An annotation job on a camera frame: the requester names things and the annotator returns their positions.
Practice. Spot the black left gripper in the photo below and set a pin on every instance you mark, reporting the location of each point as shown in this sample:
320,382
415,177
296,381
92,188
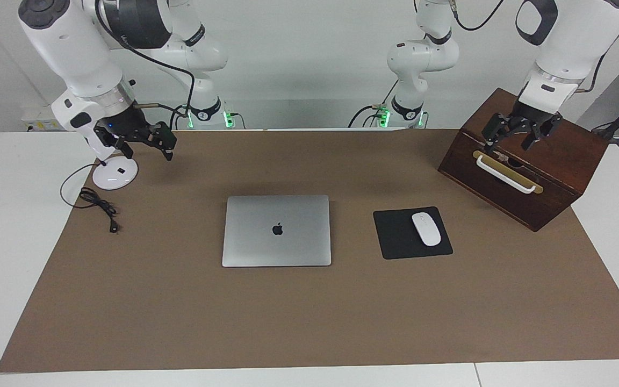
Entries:
532,115

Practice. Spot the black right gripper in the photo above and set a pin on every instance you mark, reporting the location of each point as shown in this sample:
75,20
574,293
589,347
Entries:
124,123

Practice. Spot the silver laptop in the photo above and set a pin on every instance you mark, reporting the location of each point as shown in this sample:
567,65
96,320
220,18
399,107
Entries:
277,231

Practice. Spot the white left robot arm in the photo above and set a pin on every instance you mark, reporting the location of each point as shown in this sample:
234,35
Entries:
573,37

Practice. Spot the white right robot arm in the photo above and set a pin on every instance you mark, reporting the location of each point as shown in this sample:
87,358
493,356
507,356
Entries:
73,48

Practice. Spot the white desk lamp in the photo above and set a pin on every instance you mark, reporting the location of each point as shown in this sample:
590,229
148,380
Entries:
113,174

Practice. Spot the dark wooden box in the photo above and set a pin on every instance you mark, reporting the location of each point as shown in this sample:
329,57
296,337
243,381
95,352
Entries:
551,161

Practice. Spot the white power strip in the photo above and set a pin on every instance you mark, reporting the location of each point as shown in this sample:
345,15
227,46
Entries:
41,124

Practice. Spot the white computer mouse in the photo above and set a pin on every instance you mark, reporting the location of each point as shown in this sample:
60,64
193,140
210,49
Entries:
426,229

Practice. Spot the black mouse pad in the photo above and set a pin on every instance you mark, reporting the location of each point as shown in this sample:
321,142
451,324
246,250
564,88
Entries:
395,236

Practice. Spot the brown table mat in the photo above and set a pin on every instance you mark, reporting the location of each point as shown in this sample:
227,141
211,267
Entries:
309,312

